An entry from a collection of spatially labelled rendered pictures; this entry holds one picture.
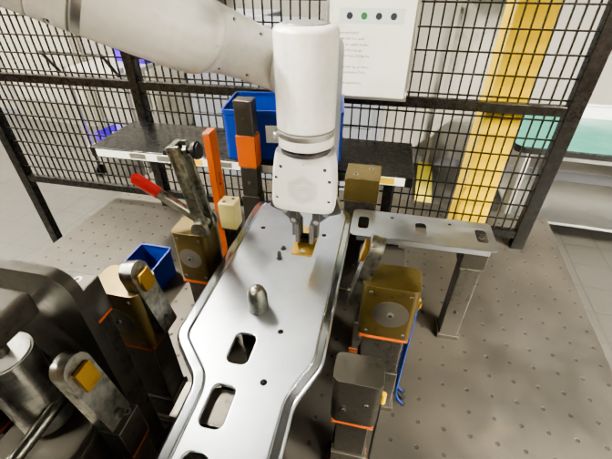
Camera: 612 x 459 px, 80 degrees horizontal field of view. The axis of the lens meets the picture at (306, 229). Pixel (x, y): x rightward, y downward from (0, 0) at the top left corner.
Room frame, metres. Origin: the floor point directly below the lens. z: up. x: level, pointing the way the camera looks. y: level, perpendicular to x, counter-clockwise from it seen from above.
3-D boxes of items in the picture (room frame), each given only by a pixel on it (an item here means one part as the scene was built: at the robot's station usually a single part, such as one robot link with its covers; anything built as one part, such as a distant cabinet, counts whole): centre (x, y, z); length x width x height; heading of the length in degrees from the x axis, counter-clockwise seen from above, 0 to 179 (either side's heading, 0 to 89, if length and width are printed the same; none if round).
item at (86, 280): (0.34, 0.31, 0.91); 0.07 x 0.05 x 0.42; 78
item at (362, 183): (0.77, -0.13, 0.88); 0.08 x 0.08 x 0.36; 78
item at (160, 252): (0.78, 0.45, 0.74); 0.11 x 0.10 x 0.09; 168
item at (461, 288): (0.60, -0.35, 0.84); 0.05 x 0.05 x 0.29; 78
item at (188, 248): (0.56, 0.23, 0.87); 0.10 x 0.07 x 0.35; 78
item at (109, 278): (0.40, 0.29, 0.88); 0.11 x 0.07 x 0.37; 78
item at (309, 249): (0.52, 0.00, 1.05); 0.08 x 0.04 x 0.01; 168
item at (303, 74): (0.52, 0.00, 1.33); 0.09 x 0.08 x 0.13; 20
